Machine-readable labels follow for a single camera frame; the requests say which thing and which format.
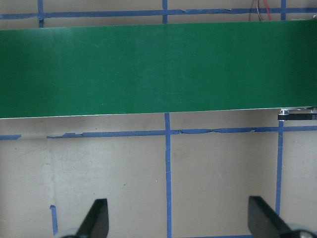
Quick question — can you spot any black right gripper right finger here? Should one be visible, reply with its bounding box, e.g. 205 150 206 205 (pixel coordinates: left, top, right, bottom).
248 196 292 236

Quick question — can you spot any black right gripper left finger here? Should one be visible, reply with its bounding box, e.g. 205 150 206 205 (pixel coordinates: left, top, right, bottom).
76 198 109 236

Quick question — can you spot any green conveyor belt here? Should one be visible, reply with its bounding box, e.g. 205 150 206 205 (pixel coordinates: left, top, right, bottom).
0 20 317 119

